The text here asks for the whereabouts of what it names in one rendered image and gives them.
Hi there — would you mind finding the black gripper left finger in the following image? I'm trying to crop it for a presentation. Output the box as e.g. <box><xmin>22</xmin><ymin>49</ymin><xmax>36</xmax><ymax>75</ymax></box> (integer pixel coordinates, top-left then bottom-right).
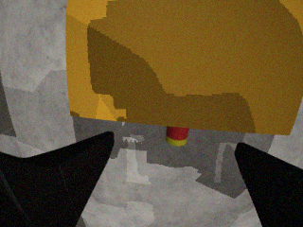
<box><xmin>0</xmin><ymin>131</ymin><xmax>114</xmax><ymax>227</ymax></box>

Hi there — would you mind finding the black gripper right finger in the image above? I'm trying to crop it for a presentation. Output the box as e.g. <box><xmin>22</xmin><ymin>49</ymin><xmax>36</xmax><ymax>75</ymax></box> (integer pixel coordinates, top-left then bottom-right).
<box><xmin>235</xmin><ymin>143</ymin><xmax>303</xmax><ymax>227</ymax></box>

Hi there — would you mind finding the red cylinder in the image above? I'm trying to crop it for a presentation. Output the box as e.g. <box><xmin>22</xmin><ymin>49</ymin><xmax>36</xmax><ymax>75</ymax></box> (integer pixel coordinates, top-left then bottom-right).
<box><xmin>166</xmin><ymin>126</ymin><xmax>189</xmax><ymax>147</ymax></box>

